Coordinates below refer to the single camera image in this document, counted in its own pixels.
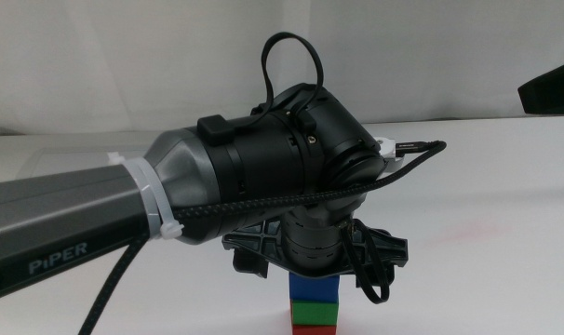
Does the green cube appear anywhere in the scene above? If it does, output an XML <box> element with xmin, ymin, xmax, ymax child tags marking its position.
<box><xmin>289</xmin><ymin>300</ymin><xmax>340</xmax><ymax>327</ymax></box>

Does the black braided camera cable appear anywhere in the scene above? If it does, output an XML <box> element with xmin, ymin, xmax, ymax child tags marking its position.
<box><xmin>78</xmin><ymin>140</ymin><xmax>448</xmax><ymax>335</ymax></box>

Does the red cube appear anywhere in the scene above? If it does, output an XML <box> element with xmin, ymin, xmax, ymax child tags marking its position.
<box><xmin>291</xmin><ymin>324</ymin><xmax>338</xmax><ymax>335</ymax></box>

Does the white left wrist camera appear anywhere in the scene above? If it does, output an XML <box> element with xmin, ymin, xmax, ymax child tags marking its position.
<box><xmin>373</xmin><ymin>136</ymin><xmax>407</xmax><ymax>164</ymax></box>

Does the thin black left gripper cable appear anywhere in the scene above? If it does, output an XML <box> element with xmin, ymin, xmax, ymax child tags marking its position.
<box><xmin>340</xmin><ymin>218</ymin><xmax>391</xmax><ymax>305</ymax></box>

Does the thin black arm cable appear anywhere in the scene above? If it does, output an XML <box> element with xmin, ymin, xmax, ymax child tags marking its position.
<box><xmin>196</xmin><ymin>31</ymin><xmax>325</xmax><ymax>148</ymax></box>

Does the blue cube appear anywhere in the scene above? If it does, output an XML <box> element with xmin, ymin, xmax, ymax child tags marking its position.
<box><xmin>289</xmin><ymin>273</ymin><xmax>341</xmax><ymax>303</ymax></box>

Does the white zip tie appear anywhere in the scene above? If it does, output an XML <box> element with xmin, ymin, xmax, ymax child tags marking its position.
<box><xmin>107</xmin><ymin>151</ymin><xmax>185</xmax><ymax>241</ymax></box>

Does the silver table cable hatch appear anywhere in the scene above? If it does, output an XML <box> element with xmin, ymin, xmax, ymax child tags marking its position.
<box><xmin>11</xmin><ymin>142</ymin><xmax>155</xmax><ymax>185</ymax></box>

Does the white backdrop sheet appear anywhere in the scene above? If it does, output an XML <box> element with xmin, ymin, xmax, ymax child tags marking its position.
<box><xmin>0</xmin><ymin>0</ymin><xmax>564</xmax><ymax>137</ymax></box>

